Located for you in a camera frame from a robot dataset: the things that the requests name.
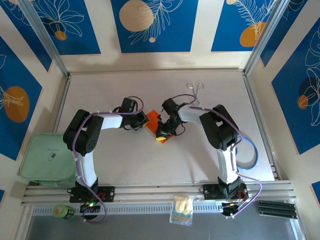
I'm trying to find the orange paper sheet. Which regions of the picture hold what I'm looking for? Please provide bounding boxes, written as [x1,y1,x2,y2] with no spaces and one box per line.
[146,109,176,145]

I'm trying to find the clear bag of yellow pieces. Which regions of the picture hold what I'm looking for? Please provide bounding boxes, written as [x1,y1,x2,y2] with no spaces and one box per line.
[168,194,195,227]

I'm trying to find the blue tape roll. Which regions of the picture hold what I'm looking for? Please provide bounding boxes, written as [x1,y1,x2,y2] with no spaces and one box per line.
[234,136,259,172]

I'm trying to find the black controller board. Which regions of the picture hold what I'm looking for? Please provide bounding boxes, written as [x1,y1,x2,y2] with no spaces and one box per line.
[79,201,102,221]
[221,201,248,220]

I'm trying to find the mint green storage box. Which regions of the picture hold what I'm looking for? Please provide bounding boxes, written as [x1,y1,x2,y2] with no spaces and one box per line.
[19,133,81,187]

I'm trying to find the green labelled can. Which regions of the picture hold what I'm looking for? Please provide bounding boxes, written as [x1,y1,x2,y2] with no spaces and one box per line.
[52,203,76,220]

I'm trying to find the black ribbed block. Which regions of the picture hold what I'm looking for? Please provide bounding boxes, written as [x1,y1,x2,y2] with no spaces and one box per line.
[257,199,298,220]

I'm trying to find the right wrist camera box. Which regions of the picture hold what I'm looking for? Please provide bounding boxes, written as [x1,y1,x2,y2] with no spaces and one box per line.
[161,98,180,115]

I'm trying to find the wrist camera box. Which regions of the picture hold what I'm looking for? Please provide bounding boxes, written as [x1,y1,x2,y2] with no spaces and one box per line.
[161,98,180,115]
[118,97,139,115]

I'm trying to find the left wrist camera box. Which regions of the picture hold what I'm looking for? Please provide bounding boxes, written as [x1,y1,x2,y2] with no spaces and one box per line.
[118,97,139,115]

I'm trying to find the silver wire crucible tongs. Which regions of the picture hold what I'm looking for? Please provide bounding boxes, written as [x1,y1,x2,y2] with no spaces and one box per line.
[186,82,205,107]

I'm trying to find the aluminium frame rail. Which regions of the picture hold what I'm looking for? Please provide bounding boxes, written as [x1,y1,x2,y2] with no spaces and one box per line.
[21,181,297,206]

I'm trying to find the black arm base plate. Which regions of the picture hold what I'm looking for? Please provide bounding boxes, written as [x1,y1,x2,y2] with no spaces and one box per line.
[68,185,116,203]
[202,183,250,201]

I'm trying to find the grey slotted cable duct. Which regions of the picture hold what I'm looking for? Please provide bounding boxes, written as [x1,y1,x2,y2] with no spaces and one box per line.
[31,202,261,216]

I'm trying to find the aluminium side rail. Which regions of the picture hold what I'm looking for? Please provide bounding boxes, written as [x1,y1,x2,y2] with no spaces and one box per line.
[242,72,281,181]
[51,74,72,136]

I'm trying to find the purple cable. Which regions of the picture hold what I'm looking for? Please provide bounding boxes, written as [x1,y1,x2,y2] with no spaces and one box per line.
[73,95,145,225]
[171,93,263,218]

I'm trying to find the aluminium frame post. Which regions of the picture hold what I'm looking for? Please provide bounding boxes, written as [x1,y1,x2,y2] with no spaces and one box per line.
[18,0,71,78]
[243,0,293,76]

